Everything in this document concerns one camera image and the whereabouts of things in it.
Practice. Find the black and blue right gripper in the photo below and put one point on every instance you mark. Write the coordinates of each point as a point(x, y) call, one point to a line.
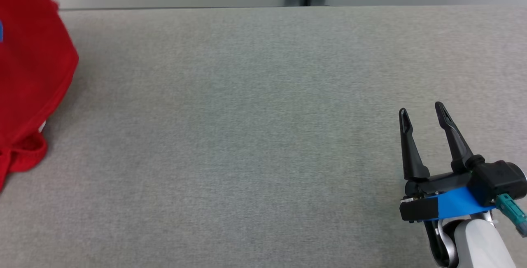
point(453, 202)

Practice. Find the red basketball jersey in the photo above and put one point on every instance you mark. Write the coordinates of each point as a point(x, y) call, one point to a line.
point(29, 74)

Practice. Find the teal right camera connector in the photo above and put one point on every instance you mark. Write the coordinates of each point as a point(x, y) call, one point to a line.
point(510, 212)

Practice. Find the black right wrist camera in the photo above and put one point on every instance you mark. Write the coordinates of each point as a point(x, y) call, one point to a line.
point(498, 181)

